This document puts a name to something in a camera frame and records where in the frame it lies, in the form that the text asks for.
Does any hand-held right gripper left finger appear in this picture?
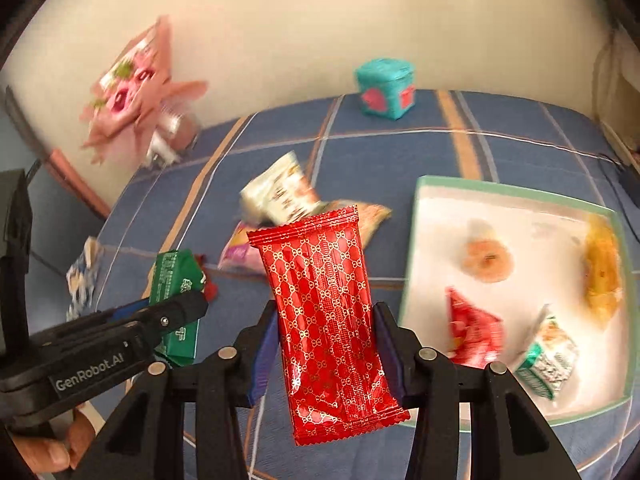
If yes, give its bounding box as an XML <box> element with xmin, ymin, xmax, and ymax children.
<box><xmin>70</xmin><ymin>302</ymin><xmax>278</xmax><ymax>480</ymax></box>

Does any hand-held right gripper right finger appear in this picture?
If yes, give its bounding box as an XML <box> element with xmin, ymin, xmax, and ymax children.
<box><xmin>372</xmin><ymin>301</ymin><xmax>583</xmax><ymax>480</ymax></box>

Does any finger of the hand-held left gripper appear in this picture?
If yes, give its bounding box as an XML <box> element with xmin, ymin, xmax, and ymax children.
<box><xmin>101</xmin><ymin>298</ymin><xmax>154</xmax><ymax>323</ymax></box>
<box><xmin>119</xmin><ymin>291</ymin><xmax>210</xmax><ymax>359</ymax></box>

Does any red gold patterned packet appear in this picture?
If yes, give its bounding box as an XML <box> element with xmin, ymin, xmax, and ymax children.
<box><xmin>246</xmin><ymin>204</ymin><xmax>411</xmax><ymax>447</ymax></box>

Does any red foil snack packet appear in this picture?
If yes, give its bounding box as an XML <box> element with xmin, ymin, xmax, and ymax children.
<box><xmin>444</xmin><ymin>286</ymin><xmax>506</xmax><ymax>368</ymax></box>

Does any pink snack packet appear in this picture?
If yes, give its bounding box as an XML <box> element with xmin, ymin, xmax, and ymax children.
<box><xmin>217</xmin><ymin>225</ymin><xmax>273</xmax><ymax>273</ymax></box>

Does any orange round snack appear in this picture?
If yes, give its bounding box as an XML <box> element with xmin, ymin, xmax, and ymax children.
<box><xmin>460</xmin><ymin>220</ymin><xmax>515</xmax><ymax>283</ymax></box>

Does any green white snack packet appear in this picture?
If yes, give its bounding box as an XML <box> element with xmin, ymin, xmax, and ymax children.
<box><xmin>514</xmin><ymin>304</ymin><xmax>581</xmax><ymax>401</ymax></box>

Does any cream snack packet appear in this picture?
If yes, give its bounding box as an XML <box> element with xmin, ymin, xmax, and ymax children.
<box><xmin>239</xmin><ymin>152</ymin><xmax>321</xmax><ymax>228</ymax></box>

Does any green rimmed white tray box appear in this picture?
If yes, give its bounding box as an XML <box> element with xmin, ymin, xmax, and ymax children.
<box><xmin>397</xmin><ymin>175</ymin><xmax>640</xmax><ymax>433</ymax></box>

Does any yellow clear cake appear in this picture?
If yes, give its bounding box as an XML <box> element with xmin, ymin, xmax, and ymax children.
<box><xmin>582</xmin><ymin>215</ymin><xmax>623</xmax><ymax>328</ymax></box>

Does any person's left hand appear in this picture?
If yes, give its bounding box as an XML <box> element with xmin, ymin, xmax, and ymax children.
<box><xmin>7</xmin><ymin>405</ymin><xmax>103</xmax><ymax>476</ymax></box>

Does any small red foil candy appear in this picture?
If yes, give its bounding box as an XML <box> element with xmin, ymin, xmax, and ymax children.
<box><xmin>195</xmin><ymin>254</ymin><xmax>221</xmax><ymax>302</ymax></box>

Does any blue white crumpled wrapper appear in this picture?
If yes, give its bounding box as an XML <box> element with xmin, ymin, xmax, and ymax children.
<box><xmin>66</xmin><ymin>236</ymin><xmax>106</xmax><ymax>322</ymax></box>

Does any cream orange bun packet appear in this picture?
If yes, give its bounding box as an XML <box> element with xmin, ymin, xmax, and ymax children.
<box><xmin>312</xmin><ymin>199</ymin><xmax>393</xmax><ymax>253</ymax></box>

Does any clear pink gift box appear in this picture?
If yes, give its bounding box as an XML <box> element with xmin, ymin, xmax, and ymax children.
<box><xmin>150</xmin><ymin>105</ymin><xmax>203</xmax><ymax>168</ymax></box>

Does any pink flower bouquet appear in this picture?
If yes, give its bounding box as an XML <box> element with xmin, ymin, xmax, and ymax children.
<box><xmin>80</xmin><ymin>15</ymin><xmax>210</xmax><ymax>166</ymax></box>

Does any teal toy chest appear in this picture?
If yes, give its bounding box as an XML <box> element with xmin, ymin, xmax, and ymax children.
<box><xmin>354</xmin><ymin>57</ymin><xmax>417</xmax><ymax>122</ymax></box>

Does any reddish brown wooden rail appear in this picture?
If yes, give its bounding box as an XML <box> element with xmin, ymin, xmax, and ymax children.
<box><xmin>47</xmin><ymin>149</ymin><xmax>112</xmax><ymax>218</ymax></box>

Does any black power cable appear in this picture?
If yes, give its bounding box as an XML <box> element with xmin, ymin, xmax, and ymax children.
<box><xmin>595</xmin><ymin>152</ymin><xmax>640</xmax><ymax>246</ymax></box>

